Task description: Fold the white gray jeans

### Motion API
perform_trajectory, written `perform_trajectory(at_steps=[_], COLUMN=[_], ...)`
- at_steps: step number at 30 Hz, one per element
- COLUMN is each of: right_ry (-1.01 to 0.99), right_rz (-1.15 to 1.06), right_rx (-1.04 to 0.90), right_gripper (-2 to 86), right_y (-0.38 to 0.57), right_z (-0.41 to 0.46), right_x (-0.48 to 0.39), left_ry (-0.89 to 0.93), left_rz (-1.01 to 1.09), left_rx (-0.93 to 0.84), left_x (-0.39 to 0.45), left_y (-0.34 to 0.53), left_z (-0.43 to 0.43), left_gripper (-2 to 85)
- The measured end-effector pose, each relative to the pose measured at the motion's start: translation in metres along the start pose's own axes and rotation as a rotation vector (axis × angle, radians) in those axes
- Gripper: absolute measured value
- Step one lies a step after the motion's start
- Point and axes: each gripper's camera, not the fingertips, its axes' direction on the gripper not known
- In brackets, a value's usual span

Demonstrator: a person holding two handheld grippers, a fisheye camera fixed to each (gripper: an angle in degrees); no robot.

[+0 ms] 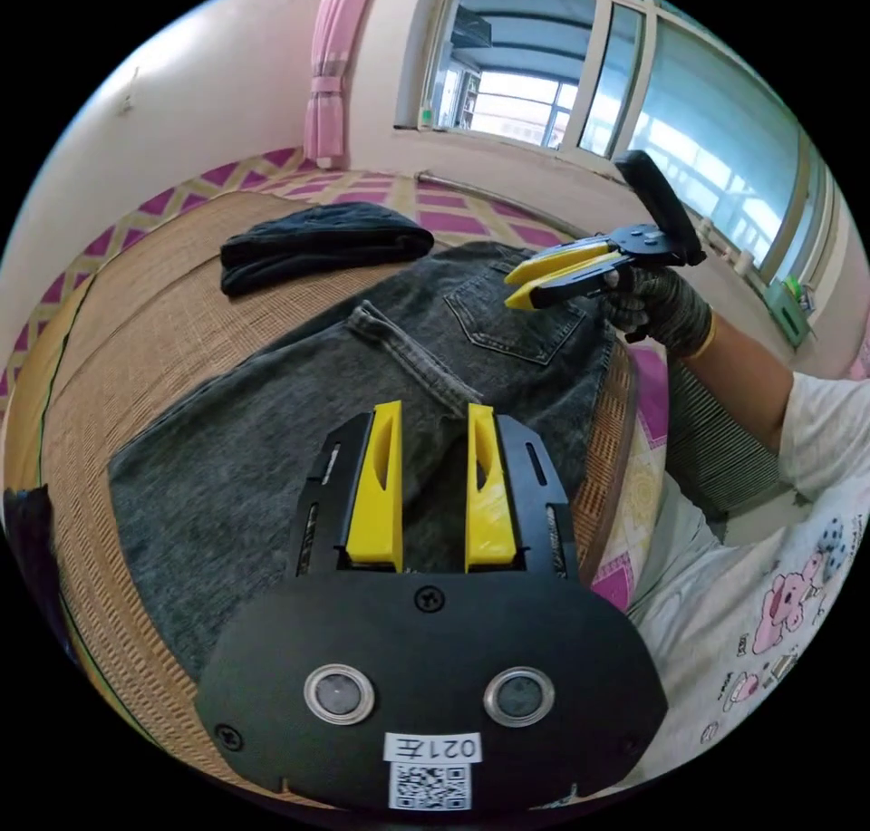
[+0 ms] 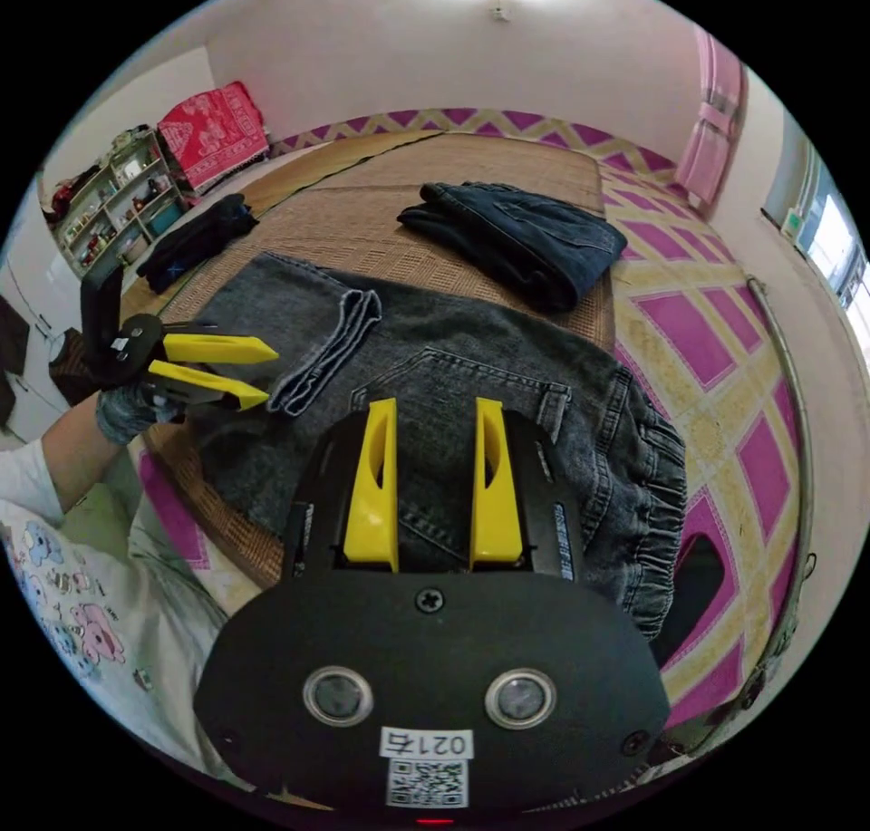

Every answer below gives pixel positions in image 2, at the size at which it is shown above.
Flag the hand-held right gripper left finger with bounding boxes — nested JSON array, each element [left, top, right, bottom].
[[342, 398, 400, 574]]

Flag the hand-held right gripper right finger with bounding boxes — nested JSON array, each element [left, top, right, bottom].
[[469, 398, 524, 572]]

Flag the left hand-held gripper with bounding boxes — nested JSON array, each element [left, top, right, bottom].
[[51, 314, 281, 426]]

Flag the gray jeans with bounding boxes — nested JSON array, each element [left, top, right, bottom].
[[187, 251, 689, 643]]

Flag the person's left forearm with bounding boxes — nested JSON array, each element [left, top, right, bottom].
[[0, 428, 122, 527]]

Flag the dark blue jeans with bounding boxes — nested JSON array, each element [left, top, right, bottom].
[[396, 180, 629, 315]]

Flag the person's left hand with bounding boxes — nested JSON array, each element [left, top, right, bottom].
[[94, 381, 186, 447]]

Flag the black garment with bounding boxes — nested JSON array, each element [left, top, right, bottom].
[[135, 192, 262, 296]]

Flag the white shelf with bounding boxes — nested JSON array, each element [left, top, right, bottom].
[[39, 123, 193, 283]]

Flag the white cupboard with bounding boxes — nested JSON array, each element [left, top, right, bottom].
[[0, 198, 86, 441]]

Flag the red patterned cloth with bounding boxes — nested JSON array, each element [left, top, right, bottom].
[[156, 81, 273, 198]]

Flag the person's body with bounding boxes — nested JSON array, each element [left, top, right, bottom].
[[0, 490, 263, 788]]

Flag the bed with woven mat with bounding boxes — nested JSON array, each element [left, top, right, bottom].
[[129, 106, 817, 734]]

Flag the window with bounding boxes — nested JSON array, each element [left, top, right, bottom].
[[759, 156, 870, 346]]

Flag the pink curtain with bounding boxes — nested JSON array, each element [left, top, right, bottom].
[[675, 24, 746, 218]]

